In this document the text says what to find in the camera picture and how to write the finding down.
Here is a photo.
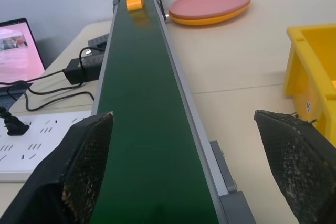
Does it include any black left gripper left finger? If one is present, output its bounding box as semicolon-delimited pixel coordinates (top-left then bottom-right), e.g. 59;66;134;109
0;111;115;224

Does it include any pink plastic plate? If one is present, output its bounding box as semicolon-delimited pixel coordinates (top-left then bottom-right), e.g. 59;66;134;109
169;0;251;20

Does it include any black power plug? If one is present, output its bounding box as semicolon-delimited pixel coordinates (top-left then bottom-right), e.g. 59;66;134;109
0;106;30;137

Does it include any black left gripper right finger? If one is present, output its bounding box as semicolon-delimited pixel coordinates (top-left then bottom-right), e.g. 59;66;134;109
254;110;336;224

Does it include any yellow plastic storage bin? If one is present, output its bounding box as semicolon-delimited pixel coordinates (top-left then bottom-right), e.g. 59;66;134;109
283;24;336;148

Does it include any orange plastic plate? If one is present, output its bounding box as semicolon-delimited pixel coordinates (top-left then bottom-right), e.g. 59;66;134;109
169;0;251;27

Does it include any black power adapter brick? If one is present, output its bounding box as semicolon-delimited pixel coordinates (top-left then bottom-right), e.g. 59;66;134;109
64;53;106;85

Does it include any dark grey controller box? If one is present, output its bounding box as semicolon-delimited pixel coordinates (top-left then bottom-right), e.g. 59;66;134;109
87;34;109;51

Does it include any black power cable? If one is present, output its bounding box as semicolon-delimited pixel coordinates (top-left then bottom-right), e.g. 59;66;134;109
0;46;100;112

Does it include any white power strip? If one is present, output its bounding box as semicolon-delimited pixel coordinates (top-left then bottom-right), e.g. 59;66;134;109
0;110;92;183

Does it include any green conveyor belt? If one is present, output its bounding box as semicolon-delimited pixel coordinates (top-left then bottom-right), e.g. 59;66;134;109
89;0;257;224

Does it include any laptop computer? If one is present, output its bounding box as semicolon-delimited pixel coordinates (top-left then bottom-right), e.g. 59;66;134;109
0;18;46;111

